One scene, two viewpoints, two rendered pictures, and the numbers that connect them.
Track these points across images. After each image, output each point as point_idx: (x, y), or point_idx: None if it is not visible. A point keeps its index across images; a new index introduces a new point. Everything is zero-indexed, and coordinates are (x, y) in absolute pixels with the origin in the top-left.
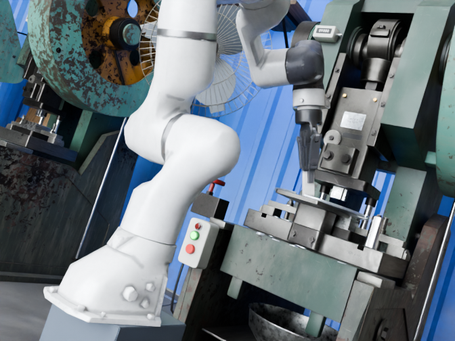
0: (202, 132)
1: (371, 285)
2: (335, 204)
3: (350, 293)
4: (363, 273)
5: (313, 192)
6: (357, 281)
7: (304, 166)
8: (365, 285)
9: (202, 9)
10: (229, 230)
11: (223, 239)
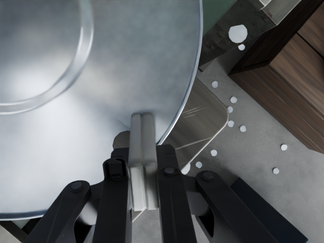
0: None
1: (297, 0)
2: (201, 42)
3: (266, 31)
4: (271, 0)
5: (152, 119)
6: (281, 20)
7: (131, 222)
8: (292, 9)
9: None
10: (18, 227)
11: (31, 224)
